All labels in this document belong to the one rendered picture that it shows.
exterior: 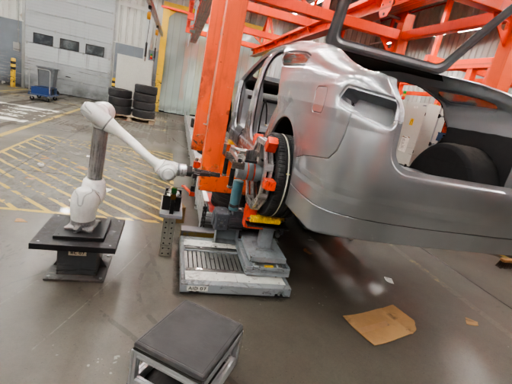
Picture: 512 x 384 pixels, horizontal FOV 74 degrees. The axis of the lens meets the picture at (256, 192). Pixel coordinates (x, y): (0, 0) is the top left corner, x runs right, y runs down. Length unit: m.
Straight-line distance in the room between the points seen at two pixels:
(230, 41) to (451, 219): 2.06
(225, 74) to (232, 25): 0.37
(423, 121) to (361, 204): 5.39
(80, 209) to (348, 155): 1.73
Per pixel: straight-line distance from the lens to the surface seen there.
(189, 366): 1.55
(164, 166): 2.20
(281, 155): 2.41
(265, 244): 2.85
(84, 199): 2.50
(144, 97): 10.83
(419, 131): 7.13
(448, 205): 2.03
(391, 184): 1.82
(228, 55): 2.98
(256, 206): 2.61
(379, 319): 2.87
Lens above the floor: 1.41
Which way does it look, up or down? 15 degrees down
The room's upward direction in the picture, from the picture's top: 12 degrees clockwise
